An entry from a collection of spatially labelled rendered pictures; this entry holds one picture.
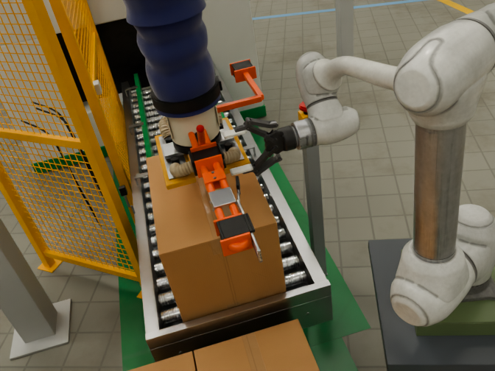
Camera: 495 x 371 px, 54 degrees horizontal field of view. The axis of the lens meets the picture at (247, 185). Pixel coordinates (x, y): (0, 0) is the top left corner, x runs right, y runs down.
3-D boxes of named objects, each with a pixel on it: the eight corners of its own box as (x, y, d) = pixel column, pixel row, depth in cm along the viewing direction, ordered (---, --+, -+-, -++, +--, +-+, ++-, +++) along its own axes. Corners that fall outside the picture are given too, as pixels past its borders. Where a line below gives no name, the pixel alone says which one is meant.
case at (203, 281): (168, 227, 228) (145, 157, 203) (250, 205, 232) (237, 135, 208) (185, 329, 180) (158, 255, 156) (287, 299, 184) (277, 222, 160)
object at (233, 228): (216, 234, 123) (213, 220, 120) (244, 226, 124) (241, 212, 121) (224, 257, 117) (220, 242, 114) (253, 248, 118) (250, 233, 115)
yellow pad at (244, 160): (203, 127, 188) (200, 116, 185) (227, 121, 189) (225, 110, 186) (222, 175, 161) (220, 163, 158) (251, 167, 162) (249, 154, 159)
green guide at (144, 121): (127, 86, 359) (123, 75, 354) (140, 83, 361) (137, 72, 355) (142, 220, 233) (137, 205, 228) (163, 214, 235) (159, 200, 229)
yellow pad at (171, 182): (155, 140, 185) (152, 129, 182) (180, 133, 187) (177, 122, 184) (167, 190, 159) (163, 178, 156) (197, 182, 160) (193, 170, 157)
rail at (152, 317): (127, 105, 368) (120, 82, 357) (135, 104, 369) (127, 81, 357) (158, 366, 186) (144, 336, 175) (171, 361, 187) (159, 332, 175)
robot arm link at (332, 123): (312, 152, 155) (300, 112, 156) (357, 139, 157) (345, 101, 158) (320, 143, 144) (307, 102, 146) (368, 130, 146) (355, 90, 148)
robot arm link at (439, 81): (475, 297, 133) (434, 351, 122) (421, 272, 144) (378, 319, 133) (513, 18, 90) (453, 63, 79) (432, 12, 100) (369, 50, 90)
